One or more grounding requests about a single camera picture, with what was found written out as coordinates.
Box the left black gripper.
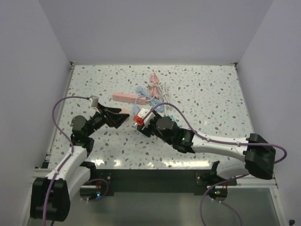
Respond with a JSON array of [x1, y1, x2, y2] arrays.
[[86, 103, 129, 137]]

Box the red plug adapter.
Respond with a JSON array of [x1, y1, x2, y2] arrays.
[[133, 115, 144, 127]]

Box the pink plug adapter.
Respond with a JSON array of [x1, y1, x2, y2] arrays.
[[119, 108, 129, 121]]

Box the light blue power strip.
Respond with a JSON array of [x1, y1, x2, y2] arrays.
[[133, 105, 140, 114]]

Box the pink power strip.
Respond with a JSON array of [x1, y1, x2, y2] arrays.
[[112, 93, 147, 105]]

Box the teal power strip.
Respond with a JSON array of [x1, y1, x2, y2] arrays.
[[168, 115, 181, 127]]

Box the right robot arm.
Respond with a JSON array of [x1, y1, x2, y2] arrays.
[[134, 109, 276, 185]]

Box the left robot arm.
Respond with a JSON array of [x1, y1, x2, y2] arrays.
[[30, 103, 129, 222]]

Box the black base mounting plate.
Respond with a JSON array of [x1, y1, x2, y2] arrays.
[[79, 169, 224, 198]]

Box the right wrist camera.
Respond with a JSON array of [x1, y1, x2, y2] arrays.
[[138, 108, 151, 127]]

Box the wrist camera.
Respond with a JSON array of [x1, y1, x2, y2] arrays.
[[89, 95, 99, 109], [138, 108, 151, 127]]

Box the blue coiled cord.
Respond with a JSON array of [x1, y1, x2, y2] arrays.
[[136, 86, 166, 113]]

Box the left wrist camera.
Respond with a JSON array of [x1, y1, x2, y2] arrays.
[[89, 95, 99, 109]]

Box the white coiled cord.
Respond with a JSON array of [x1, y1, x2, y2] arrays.
[[158, 82, 174, 110]]

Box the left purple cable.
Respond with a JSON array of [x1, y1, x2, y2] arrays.
[[42, 96, 110, 226]]

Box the purple cable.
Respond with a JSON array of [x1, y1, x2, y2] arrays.
[[42, 96, 110, 226], [144, 102, 288, 226]]

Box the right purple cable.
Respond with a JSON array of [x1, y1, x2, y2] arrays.
[[144, 102, 288, 226]]

